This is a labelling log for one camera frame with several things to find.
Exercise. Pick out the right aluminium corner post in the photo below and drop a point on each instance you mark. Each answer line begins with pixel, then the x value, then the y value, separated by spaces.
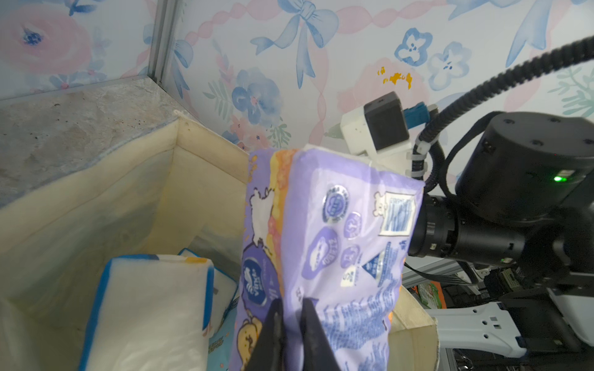
pixel 163 30

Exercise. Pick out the blue white tissue pack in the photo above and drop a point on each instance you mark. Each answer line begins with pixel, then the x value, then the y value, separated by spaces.
pixel 151 312

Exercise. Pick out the light blue tissue pack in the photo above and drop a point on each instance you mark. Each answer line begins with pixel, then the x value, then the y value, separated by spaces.
pixel 222 298

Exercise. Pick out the purple tissue pack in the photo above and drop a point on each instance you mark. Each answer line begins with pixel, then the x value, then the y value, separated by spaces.
pixel 331 229

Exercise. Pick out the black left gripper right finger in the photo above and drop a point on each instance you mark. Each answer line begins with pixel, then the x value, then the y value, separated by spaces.
pixel 318 355

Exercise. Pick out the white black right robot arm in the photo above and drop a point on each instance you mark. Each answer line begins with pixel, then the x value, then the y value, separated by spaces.
pixel 524 204

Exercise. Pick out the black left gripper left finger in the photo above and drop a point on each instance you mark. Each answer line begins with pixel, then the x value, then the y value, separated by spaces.
pixel 268 354

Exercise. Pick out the cream canvas tote bag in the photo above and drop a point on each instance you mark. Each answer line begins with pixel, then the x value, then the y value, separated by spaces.
pixel 178 190

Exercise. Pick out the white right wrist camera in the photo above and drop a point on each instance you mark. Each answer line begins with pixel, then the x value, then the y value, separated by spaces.
pixel 379 130

